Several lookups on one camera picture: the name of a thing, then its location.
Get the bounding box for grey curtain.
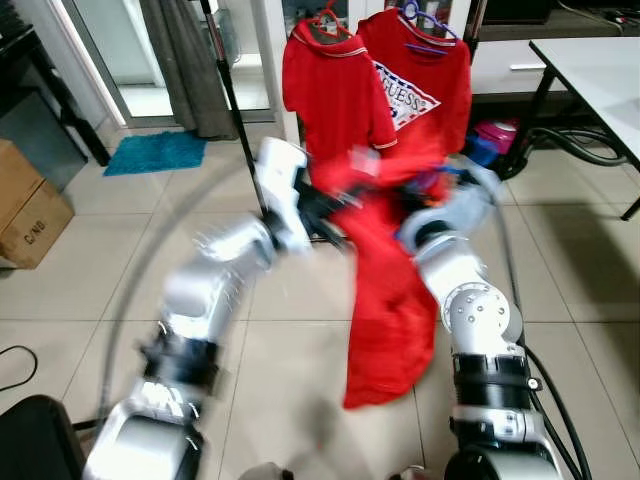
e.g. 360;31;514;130
140;0;241;139

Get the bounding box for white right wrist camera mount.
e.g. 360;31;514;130
455;160;503;213

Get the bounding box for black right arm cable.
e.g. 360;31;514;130
485;190;593;480

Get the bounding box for black vacuum hose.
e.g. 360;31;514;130
520;125;626;166

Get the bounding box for teal floor mat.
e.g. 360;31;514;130
103;130;208;178

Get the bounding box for long red garment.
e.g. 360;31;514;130
340;140;451;411

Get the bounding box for red plastic hanger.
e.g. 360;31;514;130
308;8;353;41

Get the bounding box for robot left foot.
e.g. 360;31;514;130
238;462;293;480

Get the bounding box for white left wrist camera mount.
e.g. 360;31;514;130
255;138;311;251

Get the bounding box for grey wall-mounted box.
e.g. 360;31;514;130
215;10;241;66

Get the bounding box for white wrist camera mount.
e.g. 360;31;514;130
455;160;503;213
255;138;311;251

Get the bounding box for black chair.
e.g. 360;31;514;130
0;395;86;480

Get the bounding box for aluminium sliding glass door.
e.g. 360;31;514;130
40;0;301;131

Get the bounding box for black electronic box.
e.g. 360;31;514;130
480;0;561;26

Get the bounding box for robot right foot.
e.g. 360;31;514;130
385;465;433;480

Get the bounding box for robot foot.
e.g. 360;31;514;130
238;462;293;480
385;465;433;480

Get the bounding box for plain red polo shirt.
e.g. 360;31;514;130
280;20;399;196

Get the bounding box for pink vacuum cleaner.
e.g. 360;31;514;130
473;118;521;153

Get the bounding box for black cabinet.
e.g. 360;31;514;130
0;25;111;191

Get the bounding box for white table black legs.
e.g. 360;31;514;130
498;38;640;221

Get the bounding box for brown cardboard box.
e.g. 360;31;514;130
0;138;76;269

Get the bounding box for metal clothes rack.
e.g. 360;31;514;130
198;0;491;246

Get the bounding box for thin black floor cable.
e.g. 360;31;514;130
0;345;39;393

